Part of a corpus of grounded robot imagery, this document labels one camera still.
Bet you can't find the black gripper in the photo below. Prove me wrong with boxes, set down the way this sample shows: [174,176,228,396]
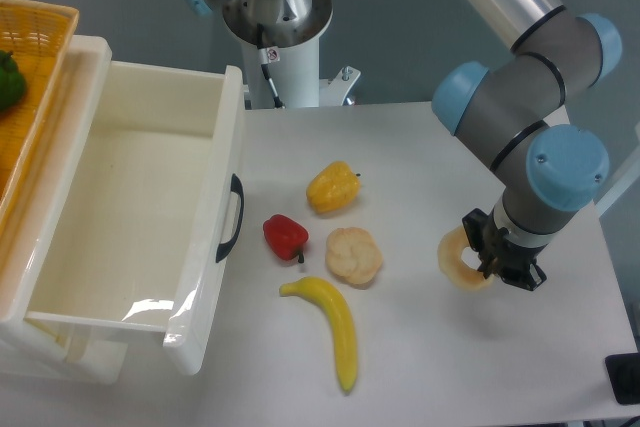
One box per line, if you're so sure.
[462,209,547,291]

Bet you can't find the glazed ring donut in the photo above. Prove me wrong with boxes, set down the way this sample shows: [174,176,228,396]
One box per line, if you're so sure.
[437,226,493,292]

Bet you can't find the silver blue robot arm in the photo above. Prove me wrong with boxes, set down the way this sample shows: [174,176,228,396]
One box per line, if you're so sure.
[186,0,622,291]

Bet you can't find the upper white drawer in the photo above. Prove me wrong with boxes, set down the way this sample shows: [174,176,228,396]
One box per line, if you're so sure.
[26,62,244,375]

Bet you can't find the white drawer cabinet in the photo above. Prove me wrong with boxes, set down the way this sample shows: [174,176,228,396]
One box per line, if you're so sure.
[1,35,126,384]

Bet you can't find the flower shaped bread roll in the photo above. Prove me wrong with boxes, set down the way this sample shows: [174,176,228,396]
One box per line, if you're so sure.
[325,227,384,287]

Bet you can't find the yellow bell pepper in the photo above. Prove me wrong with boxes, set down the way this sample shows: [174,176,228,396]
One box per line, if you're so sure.
[306,161,361,214]

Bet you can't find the yellow banana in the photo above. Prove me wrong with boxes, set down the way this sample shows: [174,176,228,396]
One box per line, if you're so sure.
[279,276,359,395]

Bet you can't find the black device at table edge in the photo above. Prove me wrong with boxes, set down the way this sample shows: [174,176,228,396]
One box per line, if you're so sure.
[605,352,640,405]

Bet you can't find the red bell pepper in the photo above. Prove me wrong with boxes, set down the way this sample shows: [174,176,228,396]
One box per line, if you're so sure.
[263,214,309,263]

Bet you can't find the orange woven basket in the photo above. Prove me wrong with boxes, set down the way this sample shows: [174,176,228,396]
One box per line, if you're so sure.
[1,0,80,227]

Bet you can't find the green bell pepper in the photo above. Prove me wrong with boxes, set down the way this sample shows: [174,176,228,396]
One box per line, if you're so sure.
[0,50,26,111]

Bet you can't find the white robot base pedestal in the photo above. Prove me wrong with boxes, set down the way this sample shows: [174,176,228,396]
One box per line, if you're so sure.
[223,0,361,110]

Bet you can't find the black drawer handle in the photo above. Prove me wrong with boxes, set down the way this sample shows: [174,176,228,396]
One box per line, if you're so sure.
[215,173,246,263]

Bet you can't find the black cable on pedestal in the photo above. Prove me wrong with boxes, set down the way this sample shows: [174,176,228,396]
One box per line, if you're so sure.
[255,21,286,109]

